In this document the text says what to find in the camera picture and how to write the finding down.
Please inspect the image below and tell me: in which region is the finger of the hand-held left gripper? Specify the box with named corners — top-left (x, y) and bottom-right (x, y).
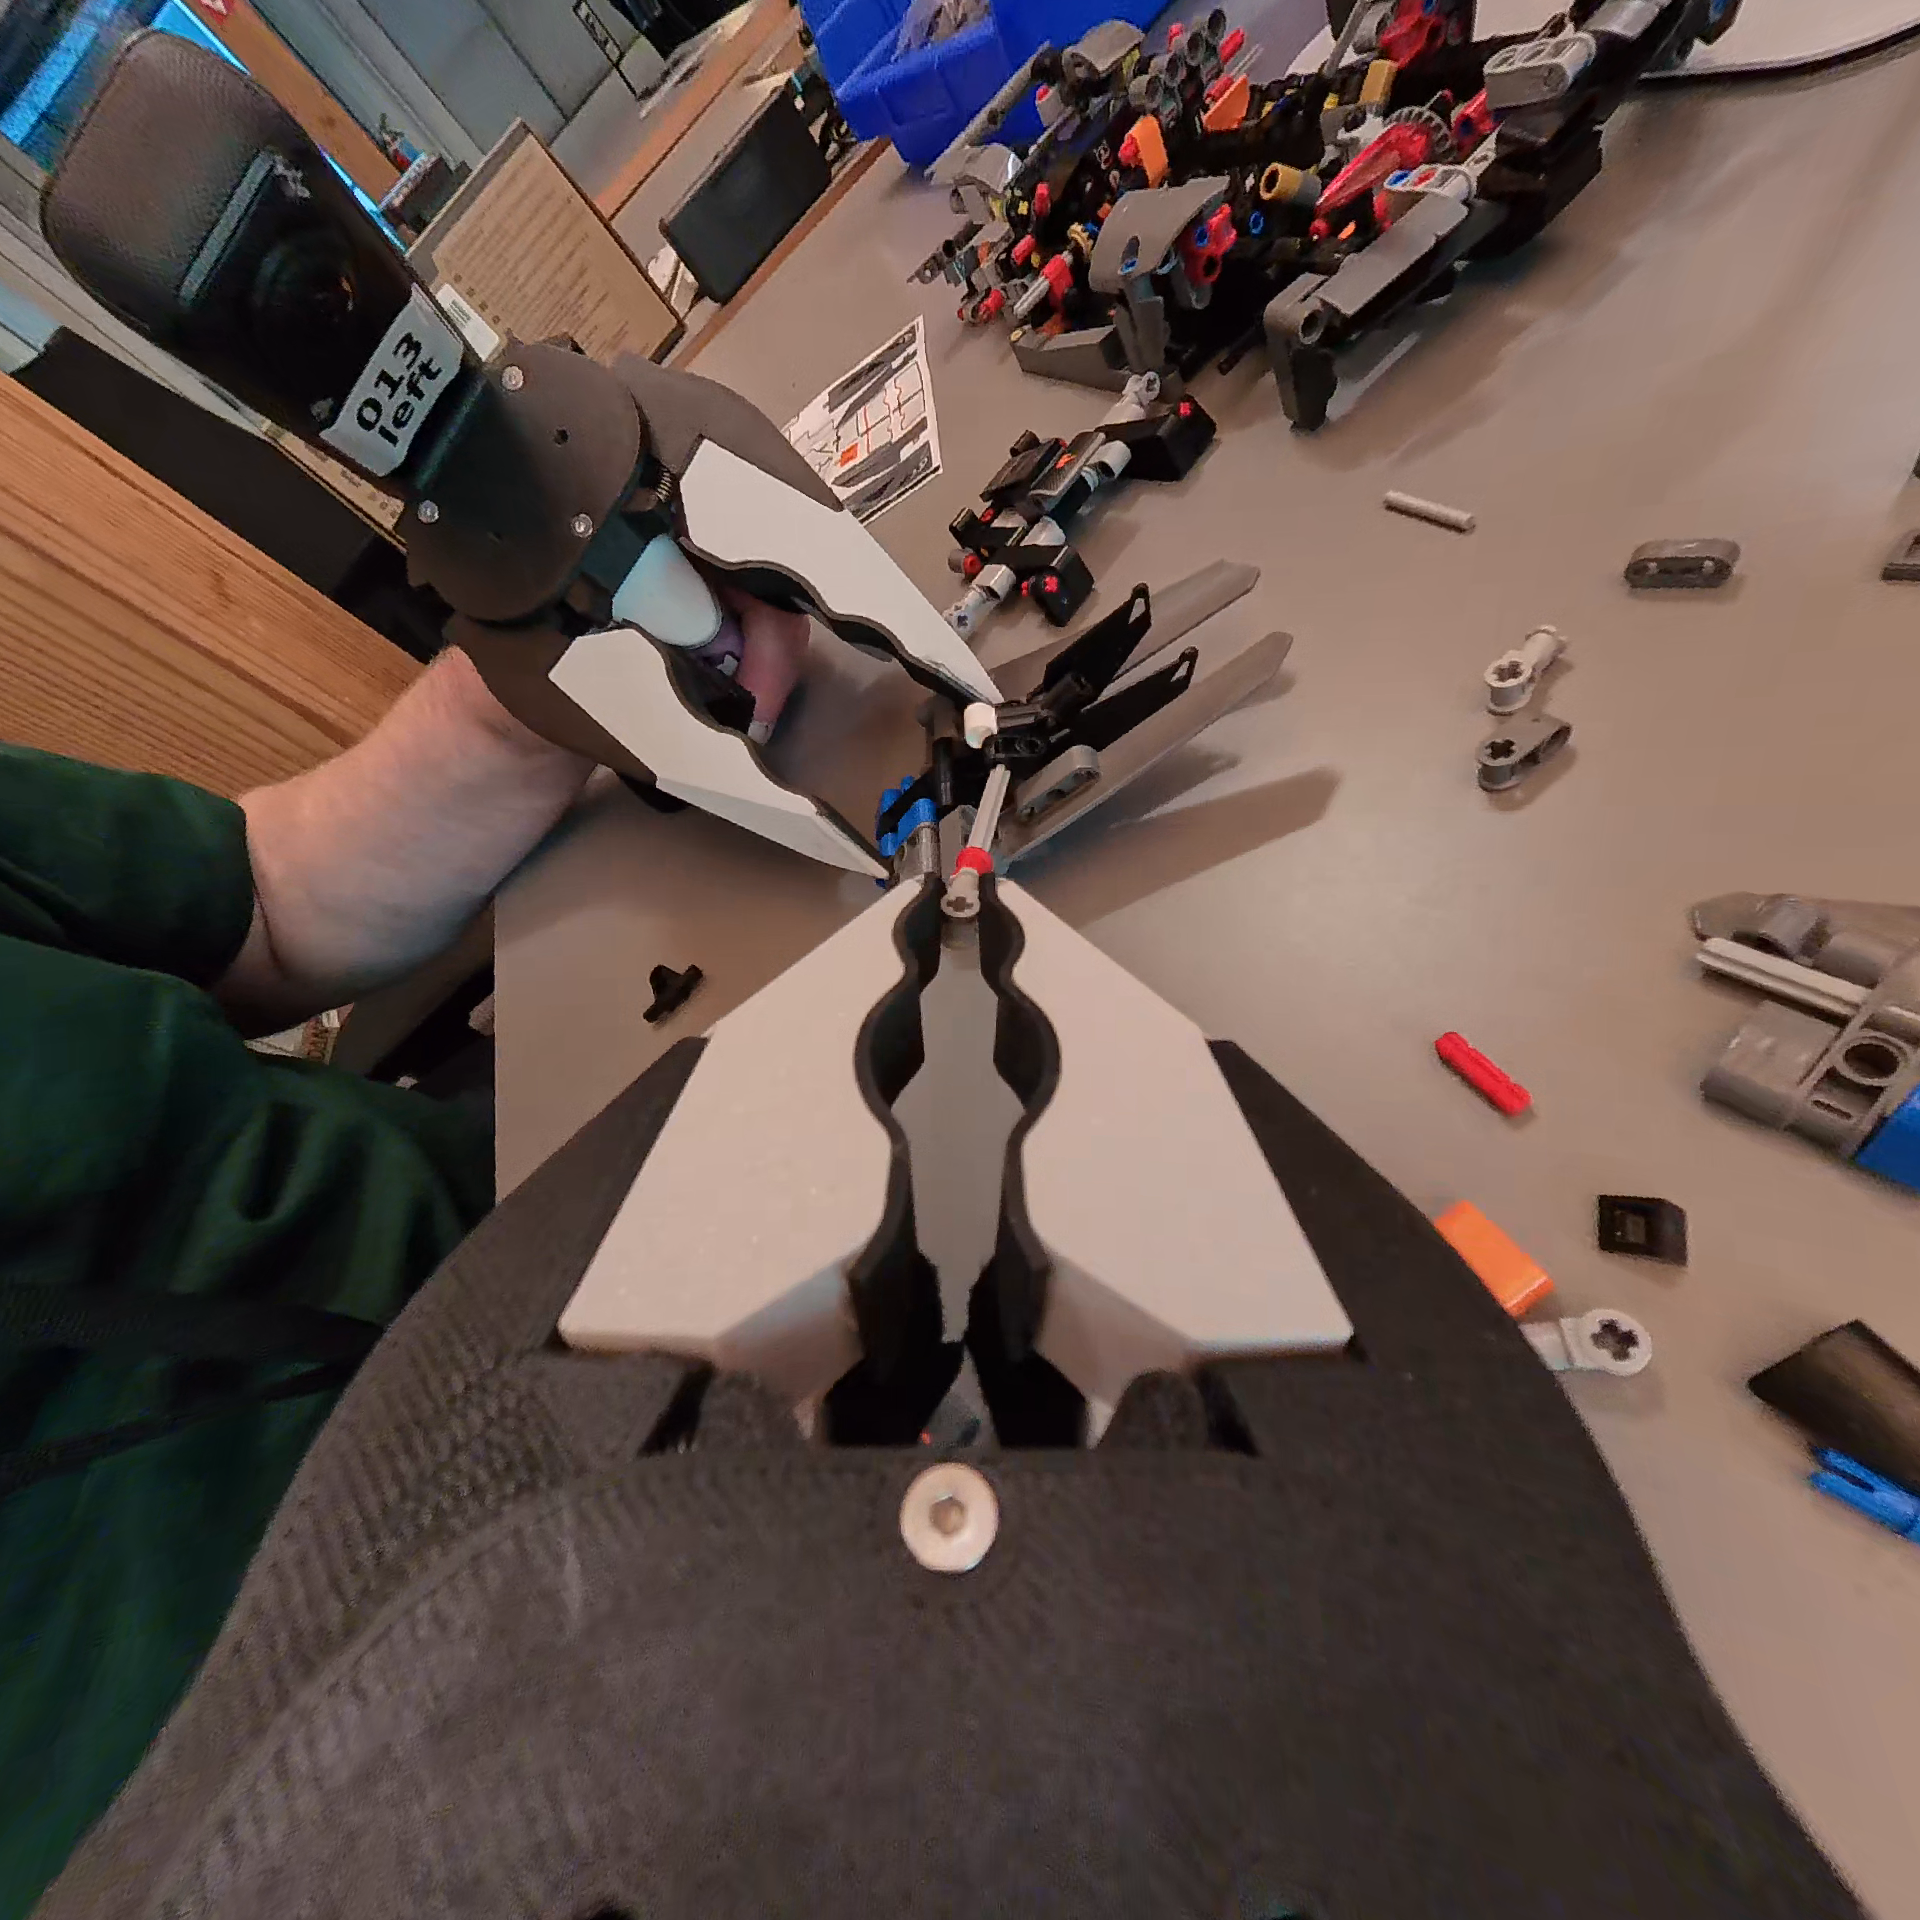
top-left (546, 622), bottom-right (889, 879)
top-left (674, 433), bottom-right (1004, 707)

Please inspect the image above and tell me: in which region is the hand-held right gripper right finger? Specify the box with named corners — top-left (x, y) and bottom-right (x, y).
top-left (966, 871), bottom-right (1356, 1450)

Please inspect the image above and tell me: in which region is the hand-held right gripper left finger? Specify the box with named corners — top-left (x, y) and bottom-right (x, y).
top-left (558, 876), bottom-right (966, 1450)

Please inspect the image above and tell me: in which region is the metal axle with red bush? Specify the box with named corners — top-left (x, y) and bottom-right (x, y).
top-left (935, 763), bottom-right (1014, 920)

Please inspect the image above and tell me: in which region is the grey black lego subassembly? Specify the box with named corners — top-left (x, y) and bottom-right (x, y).
top-left (871, 557), bottom-right (1300, 902)

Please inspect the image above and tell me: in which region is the person's left forearm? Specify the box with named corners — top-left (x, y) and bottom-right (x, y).
top-left (209, 659), bottom-right (511, 1038)

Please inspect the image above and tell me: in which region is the lego sticker sheet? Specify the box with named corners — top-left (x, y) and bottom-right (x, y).
top-left (780, 313), bottom-right (947, 528)

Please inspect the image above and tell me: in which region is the black grey lego module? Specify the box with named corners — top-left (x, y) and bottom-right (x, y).
top-left (942, 371), bottom-right (1220, 631)

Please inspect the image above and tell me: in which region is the orange lego piece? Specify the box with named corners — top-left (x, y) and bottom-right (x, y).
top-left (1431, 1200), bottom-right (1554, 1320)

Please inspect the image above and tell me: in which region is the small light grey lego connector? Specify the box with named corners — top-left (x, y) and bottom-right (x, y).
top-left (1518, 1307), bottom-right (1655, 1379)

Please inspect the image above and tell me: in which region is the dark grey lego axle connector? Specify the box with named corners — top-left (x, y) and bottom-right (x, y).
top-left (1474, 714), bottom-right (1577, 793)

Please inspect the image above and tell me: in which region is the partly built lego car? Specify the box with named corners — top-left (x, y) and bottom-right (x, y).
top-left (905, 0), bottom-right (1750, 438)

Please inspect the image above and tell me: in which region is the light grey lego axle connector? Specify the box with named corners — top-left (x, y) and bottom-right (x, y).
top-left (1481, 623), bottom-right (1570, 718)

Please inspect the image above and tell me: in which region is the black curved lego panel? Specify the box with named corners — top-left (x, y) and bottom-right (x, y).
top-left (1746, 1320), bottom-right (1920, 1479)

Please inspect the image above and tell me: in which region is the blue lego piece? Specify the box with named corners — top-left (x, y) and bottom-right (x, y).
top-left (1805, 1445), bottom-right (1920, 1544)

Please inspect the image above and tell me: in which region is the person's left hand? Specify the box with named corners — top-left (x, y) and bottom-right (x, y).
top-left (434, 592), bottom-right (819, 846)

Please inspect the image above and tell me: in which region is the red pin piece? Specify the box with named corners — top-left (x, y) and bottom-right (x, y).
top-left (1431, 1031), bottom-right (1535, 1120)

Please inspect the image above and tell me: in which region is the black flat screen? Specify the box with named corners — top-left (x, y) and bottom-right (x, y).
top-left (659, 81), bottom-right (841, 309)

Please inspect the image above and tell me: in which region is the wooden beam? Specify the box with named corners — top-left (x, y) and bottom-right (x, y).
top-left (0, 366), bottom-right (430, 798)

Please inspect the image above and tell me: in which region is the blue plastic bin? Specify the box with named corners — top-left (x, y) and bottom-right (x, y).
top-left (794, 0), bottom-right (1179, 168)

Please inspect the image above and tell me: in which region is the person's green shirt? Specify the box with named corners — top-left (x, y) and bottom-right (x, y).
top-left (0, 741), bottom-right (498, 1920)

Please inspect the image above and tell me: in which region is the black drawstring cord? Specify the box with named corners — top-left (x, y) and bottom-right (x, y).
top-left (0, 1290), bottom-right (384, 1501)

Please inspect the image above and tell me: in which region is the grey lego frame assembly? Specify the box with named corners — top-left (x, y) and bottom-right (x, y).
top-left (1690, 892), bottom-right (1920, 1193)

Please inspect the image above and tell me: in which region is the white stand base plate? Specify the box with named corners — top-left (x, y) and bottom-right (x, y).
top-left (1641, 0), bottom-right (1920, 79)

